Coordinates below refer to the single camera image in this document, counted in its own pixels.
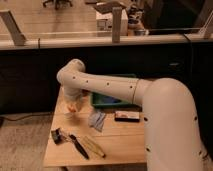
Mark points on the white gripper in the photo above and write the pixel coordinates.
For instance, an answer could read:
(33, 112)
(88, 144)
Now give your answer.
(74, 98)

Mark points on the yellow apple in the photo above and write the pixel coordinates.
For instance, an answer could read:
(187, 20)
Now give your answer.
(71, 108)

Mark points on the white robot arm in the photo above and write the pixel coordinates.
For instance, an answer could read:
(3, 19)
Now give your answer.
(172, 136)

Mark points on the white paper cup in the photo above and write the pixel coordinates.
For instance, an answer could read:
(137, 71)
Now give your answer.
(70, 115)

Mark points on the green plastic tray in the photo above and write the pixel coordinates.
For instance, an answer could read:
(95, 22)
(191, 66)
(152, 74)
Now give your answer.
(114, 91)

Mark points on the blue grey cloth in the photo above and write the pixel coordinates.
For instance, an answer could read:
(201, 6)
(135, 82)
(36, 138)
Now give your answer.
(96, 120)

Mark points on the blue object in tray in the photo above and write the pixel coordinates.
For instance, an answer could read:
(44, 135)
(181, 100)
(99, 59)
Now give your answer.
(112, 100)

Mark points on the wooden table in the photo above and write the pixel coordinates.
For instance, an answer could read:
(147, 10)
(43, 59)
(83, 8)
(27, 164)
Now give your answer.
(122, 142)

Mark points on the small black clip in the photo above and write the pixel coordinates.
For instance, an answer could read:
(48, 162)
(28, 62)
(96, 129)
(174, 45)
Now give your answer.
(56, 136)

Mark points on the yellow corn cob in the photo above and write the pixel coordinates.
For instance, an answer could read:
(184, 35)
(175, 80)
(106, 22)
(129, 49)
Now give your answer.
(94, 147)

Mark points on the black white box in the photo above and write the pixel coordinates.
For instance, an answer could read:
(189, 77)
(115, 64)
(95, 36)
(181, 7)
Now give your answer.
(127, 116)

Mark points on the white cardboard box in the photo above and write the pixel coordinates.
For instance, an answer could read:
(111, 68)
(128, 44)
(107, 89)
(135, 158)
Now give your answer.
(104, 22)

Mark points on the black handled tool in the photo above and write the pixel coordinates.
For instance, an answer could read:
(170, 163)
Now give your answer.
(79, 147)

